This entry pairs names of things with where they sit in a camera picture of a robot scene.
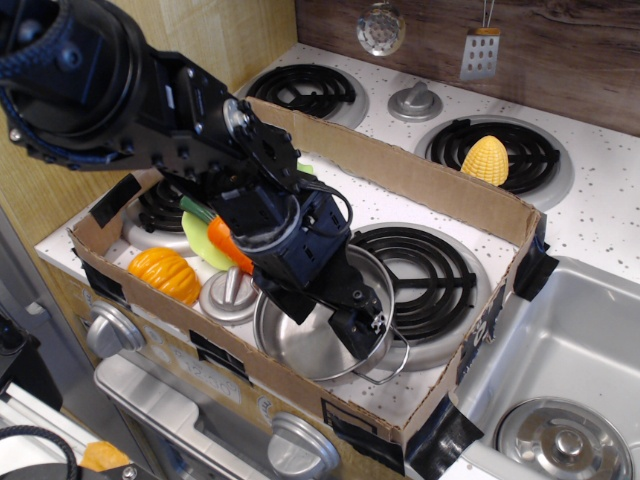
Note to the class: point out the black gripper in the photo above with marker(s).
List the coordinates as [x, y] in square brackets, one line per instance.
[297, 242]

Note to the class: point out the orange toy carrot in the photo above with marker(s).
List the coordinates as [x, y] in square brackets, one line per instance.
[227, 240]

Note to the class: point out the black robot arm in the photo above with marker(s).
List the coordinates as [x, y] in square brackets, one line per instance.
[84, 90]

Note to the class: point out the light green plastic plate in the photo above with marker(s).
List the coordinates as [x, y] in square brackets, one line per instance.
[202, 240]

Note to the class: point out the stainless steel pot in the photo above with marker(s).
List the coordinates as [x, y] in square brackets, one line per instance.
[312, 349]

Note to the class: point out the black burner front right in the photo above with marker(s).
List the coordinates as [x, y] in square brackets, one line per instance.
[440, 287]

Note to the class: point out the black burner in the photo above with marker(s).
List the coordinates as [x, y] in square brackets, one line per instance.
[320, 91]
[440, 287]
[541, 171]
[155, 220]

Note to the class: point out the brown cardboard fence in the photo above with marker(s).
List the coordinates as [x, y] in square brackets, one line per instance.
[435, 432]

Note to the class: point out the silver oven knob right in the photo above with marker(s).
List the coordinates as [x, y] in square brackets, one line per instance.
[297, 450]

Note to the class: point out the silver oven knob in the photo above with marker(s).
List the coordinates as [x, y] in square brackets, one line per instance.
[297, 450]
[111, 331]

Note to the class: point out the silver stove knob front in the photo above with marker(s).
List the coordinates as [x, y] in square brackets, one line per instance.
[229, 297]

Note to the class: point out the silver stove knob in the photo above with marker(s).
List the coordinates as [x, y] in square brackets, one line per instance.
[415, 104]
[229, 297]

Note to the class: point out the yellow toy corn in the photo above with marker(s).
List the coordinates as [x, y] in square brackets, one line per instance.
[487, 160]

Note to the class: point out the silver sink basin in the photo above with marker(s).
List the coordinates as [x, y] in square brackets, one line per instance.
[577, 339]

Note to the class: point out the orange toy pumpkin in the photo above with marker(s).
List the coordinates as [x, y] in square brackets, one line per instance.
[168, 272]

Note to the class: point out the silver pot lid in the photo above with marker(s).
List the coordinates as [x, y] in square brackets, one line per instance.
[563, 439]

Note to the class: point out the silver stove knob back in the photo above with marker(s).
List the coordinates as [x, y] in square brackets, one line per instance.
[415, 104]

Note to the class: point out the black burner back right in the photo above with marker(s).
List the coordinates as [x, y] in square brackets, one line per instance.
[541, 171]

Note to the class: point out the black burner front left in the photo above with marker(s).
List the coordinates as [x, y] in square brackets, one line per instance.
[155, 220]

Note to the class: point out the black burner back left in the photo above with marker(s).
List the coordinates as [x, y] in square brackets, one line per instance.
[320, 91]

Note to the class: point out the silver oven knob left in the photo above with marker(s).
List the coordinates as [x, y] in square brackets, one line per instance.
[111, 331]

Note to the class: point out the hanging metal spatula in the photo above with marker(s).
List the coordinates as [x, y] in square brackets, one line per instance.
[481, 49]

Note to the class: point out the hanging metal strainer spoon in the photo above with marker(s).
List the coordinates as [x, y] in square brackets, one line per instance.
[381, 29]

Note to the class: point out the orange object bottom left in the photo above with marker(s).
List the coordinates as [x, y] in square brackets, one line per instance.
[101, 456]

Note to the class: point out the silver oven door handle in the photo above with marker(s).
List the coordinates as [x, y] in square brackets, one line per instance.
[173, 417]

